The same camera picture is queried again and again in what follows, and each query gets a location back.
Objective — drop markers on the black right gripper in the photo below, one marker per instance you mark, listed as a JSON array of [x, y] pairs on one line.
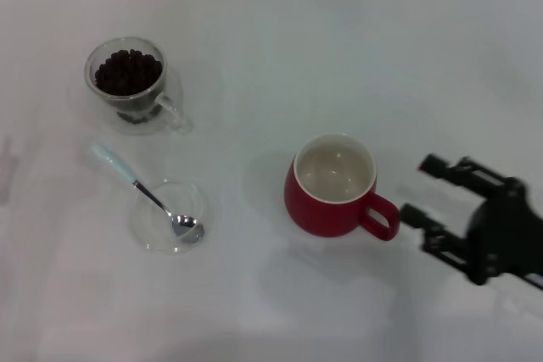
[[505, 230]]

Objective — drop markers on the dark coffee bean pile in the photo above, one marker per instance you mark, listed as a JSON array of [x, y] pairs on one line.
[[127, 74]]

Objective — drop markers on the red mug white inside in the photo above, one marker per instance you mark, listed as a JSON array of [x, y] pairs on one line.
[[314, 218]]

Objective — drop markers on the clear glass saucer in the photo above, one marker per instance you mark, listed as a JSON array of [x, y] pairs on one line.
[[188, 201]]

